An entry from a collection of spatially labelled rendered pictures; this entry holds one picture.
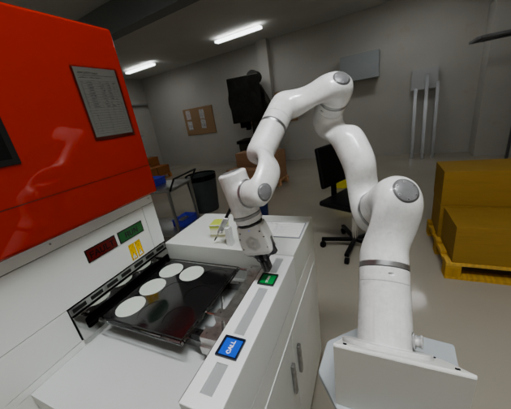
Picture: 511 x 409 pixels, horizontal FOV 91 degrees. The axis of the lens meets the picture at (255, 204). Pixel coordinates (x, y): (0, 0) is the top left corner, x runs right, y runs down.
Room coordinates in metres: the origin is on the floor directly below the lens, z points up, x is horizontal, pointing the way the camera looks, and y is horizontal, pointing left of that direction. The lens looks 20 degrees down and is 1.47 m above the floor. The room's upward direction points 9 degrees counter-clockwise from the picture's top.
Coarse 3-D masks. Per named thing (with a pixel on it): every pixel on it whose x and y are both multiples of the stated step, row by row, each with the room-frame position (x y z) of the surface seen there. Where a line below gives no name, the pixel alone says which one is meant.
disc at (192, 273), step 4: (188, 268) 0.93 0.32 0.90; (192, 268) 0.92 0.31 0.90; (196, 268) 0.92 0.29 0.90; (200, 268) 0.91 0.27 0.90; (184, 272) 0.90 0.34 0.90; (188, 272) 0.89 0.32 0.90; (192, 272) 0.89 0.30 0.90; (196, 272) 0.89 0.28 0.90; (200, 272) 0.88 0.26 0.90; (180, 276) 0.87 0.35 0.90; (184, 276) 0.87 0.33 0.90; (188, 276) 0.87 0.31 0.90; (192, 276) 0.86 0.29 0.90; (196, 276) 0.86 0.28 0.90; (184, 280) 0.84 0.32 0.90; (188, 280) 0.84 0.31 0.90
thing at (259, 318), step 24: (288, 264) 0.75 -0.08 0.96; (264, 288) 0.65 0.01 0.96; (288, 288) 0.71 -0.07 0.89; (240, 312) 0.56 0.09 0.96; (264, 312) 0.54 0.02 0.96; (240, 336) 0.48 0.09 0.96; (264, 336) 0.51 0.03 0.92; (216, 360) 0.42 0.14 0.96; (240, 360) 0.41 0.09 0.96; (264, 360) 0.49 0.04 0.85; (192, 384) 0.38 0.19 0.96; (216, 384) 0.37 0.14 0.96; (240, 384) 0.38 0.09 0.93; (192, 408) 0.33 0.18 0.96; (216, 408) 0.32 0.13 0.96; (240, 408) 0.36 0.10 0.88
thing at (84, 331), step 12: (168, 252) 1.06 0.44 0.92; (144, 264) 0.94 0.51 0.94; (132, 276) 0.87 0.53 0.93; (120, 288) 0.82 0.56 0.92; (96, 300) 0.74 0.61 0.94; (120, 300) 0.81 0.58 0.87; (84, 312) 0.69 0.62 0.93; (84, 324) 0.68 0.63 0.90; (96, 324) 0.71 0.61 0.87; (84, 336) 0.67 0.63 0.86
